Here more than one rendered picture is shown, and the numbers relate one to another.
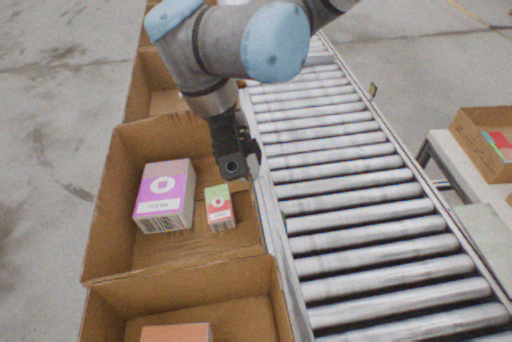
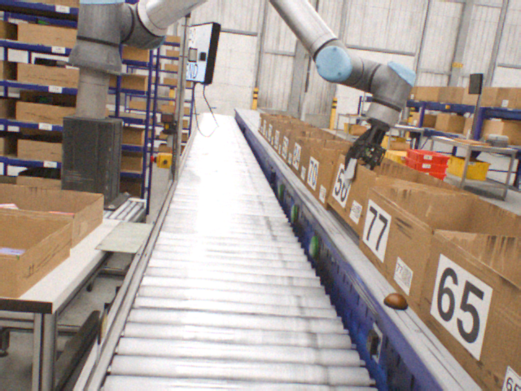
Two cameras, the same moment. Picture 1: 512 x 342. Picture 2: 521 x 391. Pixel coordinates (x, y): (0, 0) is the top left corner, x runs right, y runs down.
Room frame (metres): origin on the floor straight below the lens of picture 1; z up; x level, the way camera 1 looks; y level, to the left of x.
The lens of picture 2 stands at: (1.91, -0.14, 1.27)
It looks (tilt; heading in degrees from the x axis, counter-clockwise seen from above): 11 degrees down; 183
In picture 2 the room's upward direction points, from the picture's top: 7 degrees clockwise
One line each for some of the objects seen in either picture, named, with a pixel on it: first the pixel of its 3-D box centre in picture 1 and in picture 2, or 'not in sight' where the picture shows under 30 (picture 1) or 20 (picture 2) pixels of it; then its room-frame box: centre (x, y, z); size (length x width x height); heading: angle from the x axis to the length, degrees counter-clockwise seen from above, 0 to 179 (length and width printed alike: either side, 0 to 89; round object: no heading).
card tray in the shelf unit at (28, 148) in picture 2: not in sight; (64, 148); (-0.83, -1.46, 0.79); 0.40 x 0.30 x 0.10; 101
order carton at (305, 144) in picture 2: not in sight; (330, 163); (-0.35, 0.02, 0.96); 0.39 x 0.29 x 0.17; 10
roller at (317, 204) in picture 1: (347, 200); (234, 281); (0.60, -0.27, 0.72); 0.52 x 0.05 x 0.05; 100
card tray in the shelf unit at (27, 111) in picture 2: not in sight; (64, 113); (-0.83, -1.47, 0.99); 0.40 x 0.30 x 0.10; 97
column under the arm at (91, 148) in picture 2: not in sight; (92, 159); (0.04, -0.93, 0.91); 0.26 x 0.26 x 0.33; 6
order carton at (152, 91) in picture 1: (188, 100); (450, 245); (0.80, 0.23, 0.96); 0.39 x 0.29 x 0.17; 10
